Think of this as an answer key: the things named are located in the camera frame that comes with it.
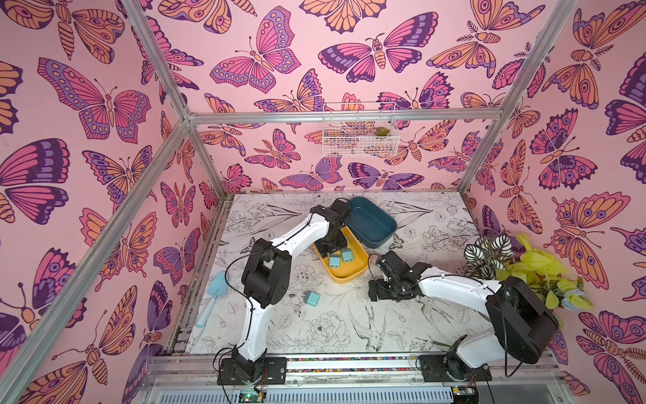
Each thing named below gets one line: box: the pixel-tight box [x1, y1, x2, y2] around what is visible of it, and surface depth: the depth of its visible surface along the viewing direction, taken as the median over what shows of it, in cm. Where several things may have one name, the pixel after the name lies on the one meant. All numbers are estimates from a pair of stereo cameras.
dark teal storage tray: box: [346, 196, 398, 250], surface depth 109 cm
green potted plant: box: [463, 232, 594, 329], surface depth 72 cm
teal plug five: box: [304, 291, 321, 307], surface depth 88 cm
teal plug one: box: [329, 254, 341, 269], surface depth 96 cm
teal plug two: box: [340, 248, 354, 263], surface depth 98 cm
